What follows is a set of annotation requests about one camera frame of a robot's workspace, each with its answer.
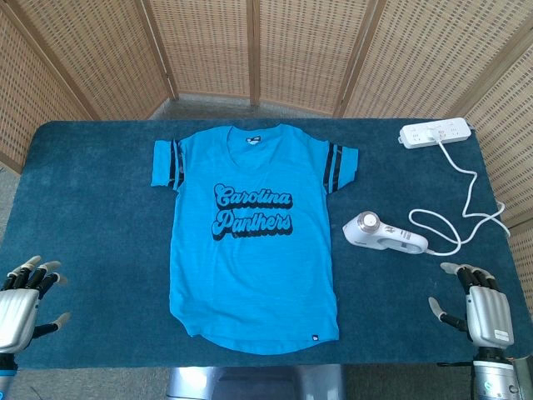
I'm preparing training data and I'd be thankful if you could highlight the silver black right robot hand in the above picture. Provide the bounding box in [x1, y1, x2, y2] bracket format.
[428, 262, 516, 349]

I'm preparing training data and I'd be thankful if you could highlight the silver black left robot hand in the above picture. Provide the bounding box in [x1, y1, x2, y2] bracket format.
[0, 255, 72, 356]

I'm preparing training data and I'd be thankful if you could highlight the white handheld steam iron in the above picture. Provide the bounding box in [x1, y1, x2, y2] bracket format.
[341, 211, 428, 256]

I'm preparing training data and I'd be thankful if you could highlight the blue Carolina Panthers t-shirt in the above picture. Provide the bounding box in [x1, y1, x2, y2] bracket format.
[152, 123, 360, 357]

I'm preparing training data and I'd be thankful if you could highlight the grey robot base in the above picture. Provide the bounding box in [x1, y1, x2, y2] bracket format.
[165, 363, 347, 400]

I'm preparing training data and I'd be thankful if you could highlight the dark blue table cloth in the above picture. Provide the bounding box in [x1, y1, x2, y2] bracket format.
[0, 119, 527, 370]

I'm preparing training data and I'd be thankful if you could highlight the white power strip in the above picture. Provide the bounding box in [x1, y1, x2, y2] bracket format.
[398, 117, 474, 151]

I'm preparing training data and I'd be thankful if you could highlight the wicker folding screen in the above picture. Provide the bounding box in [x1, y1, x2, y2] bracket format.
[0, 0, 533, 303]

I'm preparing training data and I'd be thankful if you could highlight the white power cord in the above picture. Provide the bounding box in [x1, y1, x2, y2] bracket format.
[408, 137, 511, 257]

